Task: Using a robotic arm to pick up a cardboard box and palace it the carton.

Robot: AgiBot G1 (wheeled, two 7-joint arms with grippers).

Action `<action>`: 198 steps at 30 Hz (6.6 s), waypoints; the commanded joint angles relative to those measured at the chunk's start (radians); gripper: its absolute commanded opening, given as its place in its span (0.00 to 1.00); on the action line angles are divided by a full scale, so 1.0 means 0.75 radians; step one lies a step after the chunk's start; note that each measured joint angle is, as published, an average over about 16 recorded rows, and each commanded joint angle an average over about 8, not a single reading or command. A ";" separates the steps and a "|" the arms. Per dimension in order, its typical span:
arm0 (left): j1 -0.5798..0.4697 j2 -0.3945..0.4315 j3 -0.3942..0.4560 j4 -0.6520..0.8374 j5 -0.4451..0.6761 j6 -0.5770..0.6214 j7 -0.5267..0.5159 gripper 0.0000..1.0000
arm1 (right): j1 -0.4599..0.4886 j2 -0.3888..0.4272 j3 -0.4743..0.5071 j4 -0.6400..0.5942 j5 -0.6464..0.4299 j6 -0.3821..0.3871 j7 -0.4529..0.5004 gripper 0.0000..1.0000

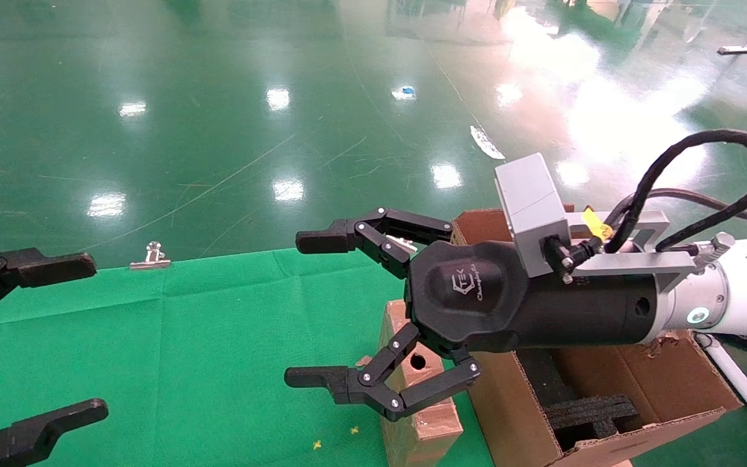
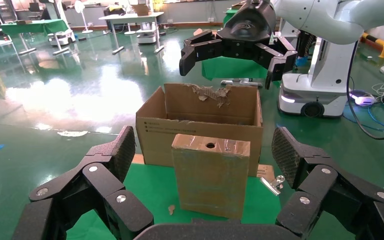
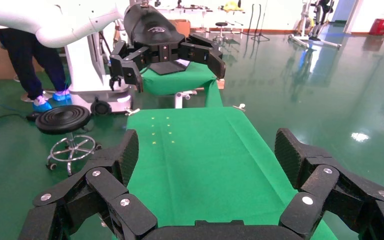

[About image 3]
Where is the person in dark trousers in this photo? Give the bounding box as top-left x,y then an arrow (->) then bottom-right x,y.
0,22 -> 73,113

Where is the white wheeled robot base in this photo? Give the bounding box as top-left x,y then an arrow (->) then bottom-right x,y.
64,31 -> 136,117

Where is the black round stool chrome base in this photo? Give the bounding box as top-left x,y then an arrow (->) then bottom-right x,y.
34,104 -> 103,177

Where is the white cluttered workbench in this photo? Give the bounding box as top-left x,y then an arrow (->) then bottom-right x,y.
152,3 -> 248,34

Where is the black tripod stand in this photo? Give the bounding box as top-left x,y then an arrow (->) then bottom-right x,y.
242,3 -> 272,43

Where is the yellow object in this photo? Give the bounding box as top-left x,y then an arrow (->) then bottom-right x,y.
222,0 -> 245,13

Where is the red box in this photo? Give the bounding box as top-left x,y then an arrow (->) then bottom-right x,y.
368,18 -> 384,37

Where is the white exercise machine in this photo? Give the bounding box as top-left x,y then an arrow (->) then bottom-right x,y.
287,0 -> 343,51

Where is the small black stool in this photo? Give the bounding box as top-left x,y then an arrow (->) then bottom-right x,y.
214,21 -> 230,43

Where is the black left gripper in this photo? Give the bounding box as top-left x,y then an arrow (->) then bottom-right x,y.
108,3 -> 227,94

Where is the black floor cable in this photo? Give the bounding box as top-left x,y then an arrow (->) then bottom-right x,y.
0,113 -> 28,129

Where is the small green table cloth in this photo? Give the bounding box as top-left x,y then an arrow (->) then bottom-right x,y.
139,61 -> 225,109

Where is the black power adapter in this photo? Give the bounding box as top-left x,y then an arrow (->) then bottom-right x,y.
25,111 -> 44,122

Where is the large green table cloth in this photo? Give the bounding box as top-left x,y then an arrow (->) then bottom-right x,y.
111,106 -> 339,240

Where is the black flat pad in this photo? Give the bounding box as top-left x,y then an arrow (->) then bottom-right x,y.
148,59 -> 192,77

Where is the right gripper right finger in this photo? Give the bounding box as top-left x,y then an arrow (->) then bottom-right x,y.
274,127 -> 384,240

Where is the white table leg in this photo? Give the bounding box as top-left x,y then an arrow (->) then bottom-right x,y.
174,90 -> 199,110

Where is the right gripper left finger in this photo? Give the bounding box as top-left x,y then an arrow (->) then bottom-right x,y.
18,129 -> 159,240

